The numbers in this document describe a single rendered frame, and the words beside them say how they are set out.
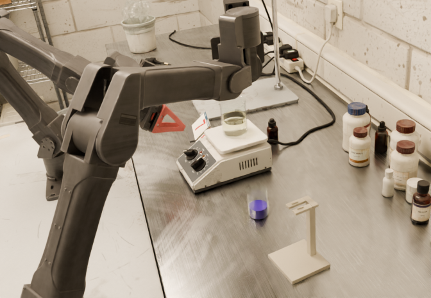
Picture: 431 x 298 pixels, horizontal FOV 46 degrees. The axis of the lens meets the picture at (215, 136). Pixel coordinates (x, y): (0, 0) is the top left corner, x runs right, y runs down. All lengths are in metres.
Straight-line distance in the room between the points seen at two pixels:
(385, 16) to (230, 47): 0.58
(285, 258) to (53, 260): 0.42
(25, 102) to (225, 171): 0.48
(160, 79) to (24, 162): 0.79
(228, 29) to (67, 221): 0.40
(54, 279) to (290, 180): 0.62
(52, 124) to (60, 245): 0.55
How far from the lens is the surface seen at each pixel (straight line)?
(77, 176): 0.69
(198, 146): 1.20
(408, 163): 1.10
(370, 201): 1.10
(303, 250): 0.96
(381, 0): 1.36
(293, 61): 1.73
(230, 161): 1.13
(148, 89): 0.71
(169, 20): 3.54
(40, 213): 1.21
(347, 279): 0.92
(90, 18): 3.49
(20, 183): 1.35
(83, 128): 0.69
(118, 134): 0.67
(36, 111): 1.22
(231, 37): 0.85
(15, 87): 1.22
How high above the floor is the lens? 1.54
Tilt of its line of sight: 28 degrees down
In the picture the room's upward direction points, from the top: 7 degrees counter-clockwise
